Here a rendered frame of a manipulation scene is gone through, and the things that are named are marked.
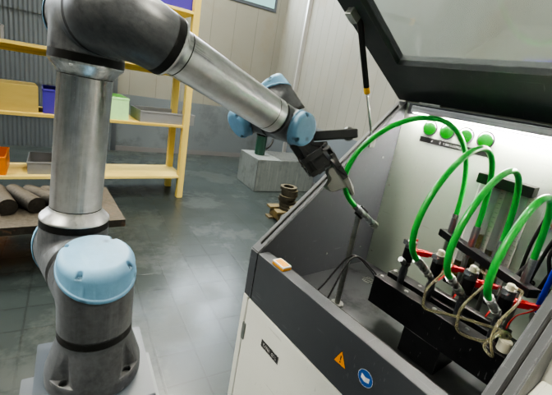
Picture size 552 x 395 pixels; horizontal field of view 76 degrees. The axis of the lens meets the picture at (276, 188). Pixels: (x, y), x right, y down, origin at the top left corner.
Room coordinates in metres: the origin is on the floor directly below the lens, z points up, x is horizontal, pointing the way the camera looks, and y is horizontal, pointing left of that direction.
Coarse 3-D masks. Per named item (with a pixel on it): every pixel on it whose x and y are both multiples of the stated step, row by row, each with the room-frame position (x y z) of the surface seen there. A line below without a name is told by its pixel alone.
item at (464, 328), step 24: (384, 288) 0.86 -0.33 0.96; (408, 288) 0.87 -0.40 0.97; (408, 312) 0.80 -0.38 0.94; (432, 312) 0.75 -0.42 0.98; (408, 336) 0.78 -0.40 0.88; (432, 336) 0.74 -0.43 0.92; (456, 336) 0.70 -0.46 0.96; (480, 336) 0.69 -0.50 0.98; (432, 360) 0.73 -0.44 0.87; (456, 360) 0.69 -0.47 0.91; (480, 360) 0.66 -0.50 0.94
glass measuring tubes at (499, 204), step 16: (480, 176) 1.02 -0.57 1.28; (496, 192) 0.99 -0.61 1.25; (512, 192) 0.95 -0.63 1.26; (528, 192) 0.92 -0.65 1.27; (480, 208) 1.02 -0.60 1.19; (496, 208) 0.99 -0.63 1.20; (496, 224) 0.96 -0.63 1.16; (480, 240) 0.99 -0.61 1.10; (496, 240) 0.96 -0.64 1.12; (512, 256) 0.94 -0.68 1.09; (480, 272) 0.96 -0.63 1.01
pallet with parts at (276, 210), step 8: (288, 184) 3.84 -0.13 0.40; (288, 192) 3.66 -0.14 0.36; (296, 192) 3.70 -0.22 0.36; (280, 200) 3.69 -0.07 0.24; (288, 200) 3.67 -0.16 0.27; (272, 208) 3.74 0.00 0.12; (280, 208) 3.70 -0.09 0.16; (288, 208) 3.67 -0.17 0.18; (272, 216) 3.77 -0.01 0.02; (280, 216) 3.61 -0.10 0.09
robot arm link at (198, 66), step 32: (64, 0) 0.52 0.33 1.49; (96, 0) 0.50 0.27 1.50; (128, 0) 0.51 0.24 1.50; (96, 32) 0.51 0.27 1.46; (128, 32) 0.51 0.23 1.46; (160, 32) 0.52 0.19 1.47; (160, 64) 0.54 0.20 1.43; (192, 64) 0.57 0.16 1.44; (224, 64) 0.62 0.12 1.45; (224, 96) 0.63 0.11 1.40; (256, 96) 0.67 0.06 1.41; (288, 128) 0.74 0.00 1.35
